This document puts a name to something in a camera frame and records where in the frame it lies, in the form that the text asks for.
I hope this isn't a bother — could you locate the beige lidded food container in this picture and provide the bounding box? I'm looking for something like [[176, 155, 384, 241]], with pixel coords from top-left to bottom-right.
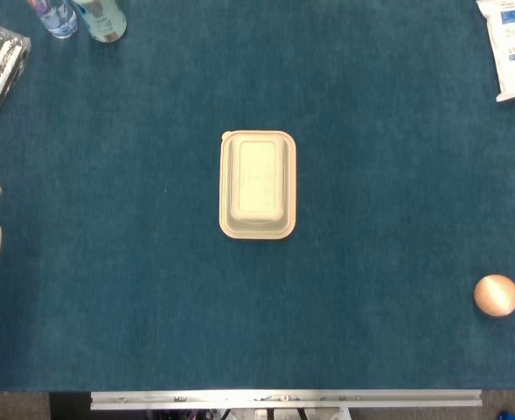
[[218, 129, 298, 241]]

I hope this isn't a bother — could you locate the blue table cloth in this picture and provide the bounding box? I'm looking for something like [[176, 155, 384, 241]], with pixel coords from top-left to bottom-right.
[[0, 0, 515, 392]]

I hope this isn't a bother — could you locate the clear blue labelled bottle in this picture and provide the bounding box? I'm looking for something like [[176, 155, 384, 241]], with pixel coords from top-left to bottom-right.
[[27, 0, 80, 39]]

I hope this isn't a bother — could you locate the clear bottle with label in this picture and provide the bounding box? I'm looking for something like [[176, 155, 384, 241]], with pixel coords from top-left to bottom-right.
[[72, 0, 128, 44]]

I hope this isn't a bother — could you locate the copper round ball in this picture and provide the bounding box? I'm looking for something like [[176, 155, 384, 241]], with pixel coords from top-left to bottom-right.
[[473, 274, 515, 317]]

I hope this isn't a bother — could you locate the white blue printed pouch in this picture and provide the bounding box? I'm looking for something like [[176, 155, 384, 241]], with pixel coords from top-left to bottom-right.
[[476, 0, 515, 103]]

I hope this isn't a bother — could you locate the aluminium frame rail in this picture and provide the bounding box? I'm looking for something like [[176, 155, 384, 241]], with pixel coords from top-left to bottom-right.
[[89, 388, 483, 411]]

